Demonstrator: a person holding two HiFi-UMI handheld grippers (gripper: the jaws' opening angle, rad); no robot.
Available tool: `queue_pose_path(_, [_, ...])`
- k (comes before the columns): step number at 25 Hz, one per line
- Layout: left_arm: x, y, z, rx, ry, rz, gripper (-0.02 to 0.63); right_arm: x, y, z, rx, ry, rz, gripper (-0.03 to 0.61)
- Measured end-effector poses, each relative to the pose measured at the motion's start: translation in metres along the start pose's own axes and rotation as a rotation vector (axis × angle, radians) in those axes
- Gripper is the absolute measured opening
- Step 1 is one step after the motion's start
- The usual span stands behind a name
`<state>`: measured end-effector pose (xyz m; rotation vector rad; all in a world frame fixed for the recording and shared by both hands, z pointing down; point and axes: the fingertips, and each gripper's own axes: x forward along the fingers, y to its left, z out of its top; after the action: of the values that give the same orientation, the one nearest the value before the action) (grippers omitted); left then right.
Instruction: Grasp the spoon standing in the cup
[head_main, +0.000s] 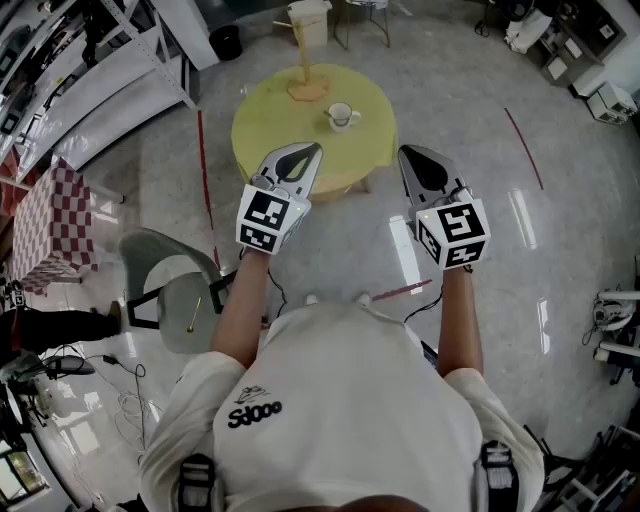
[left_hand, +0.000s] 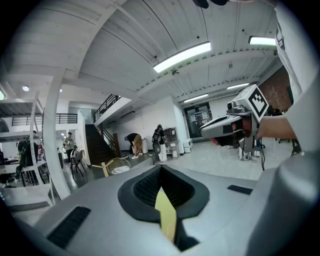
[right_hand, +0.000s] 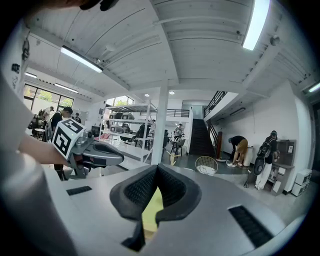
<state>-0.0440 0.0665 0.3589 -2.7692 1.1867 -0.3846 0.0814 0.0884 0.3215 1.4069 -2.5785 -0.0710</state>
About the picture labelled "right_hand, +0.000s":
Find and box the black-framed window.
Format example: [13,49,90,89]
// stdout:
[23,83,75,113]

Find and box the gold wire basket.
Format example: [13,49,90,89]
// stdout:
[194,155,219,176]

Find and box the white cylindrical bin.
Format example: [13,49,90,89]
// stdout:
[243,145,255,167]

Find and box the white box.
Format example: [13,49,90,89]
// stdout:
[290,182,310,197]
[295,168,314,186]

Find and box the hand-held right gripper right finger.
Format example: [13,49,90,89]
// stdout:
[155,163,202,227]

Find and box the brown cabinet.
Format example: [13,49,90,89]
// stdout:
[270,139,298,196]

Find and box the dark staircase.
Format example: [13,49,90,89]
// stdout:
[188,118,219,157]

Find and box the person's left forearm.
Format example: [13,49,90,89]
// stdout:
[18,133,70,167]

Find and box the wide ceiling light panel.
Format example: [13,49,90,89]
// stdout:
[241,0,271,51]

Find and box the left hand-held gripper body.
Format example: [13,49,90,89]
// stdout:
[51,118,125,179]

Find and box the wooden stand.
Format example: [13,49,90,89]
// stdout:
[163,149,177,166]

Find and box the white metal shelving rack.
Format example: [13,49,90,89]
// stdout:
[99,98,159,165]

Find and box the black stair railing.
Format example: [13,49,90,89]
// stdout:
[203,90,228,119]

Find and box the black balcony railing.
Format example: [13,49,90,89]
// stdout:
[139,108,191,118]

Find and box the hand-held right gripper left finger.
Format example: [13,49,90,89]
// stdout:
[109,163,159,252]

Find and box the black head-worn camera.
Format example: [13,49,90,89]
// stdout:
[79,0,120,12]

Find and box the person's white printed shirt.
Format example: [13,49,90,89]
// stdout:
[0,19,79,256]

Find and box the grey chair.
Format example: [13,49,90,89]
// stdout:
[171,138,187,156]

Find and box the white pillar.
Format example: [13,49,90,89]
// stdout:
[150,79,169,166]

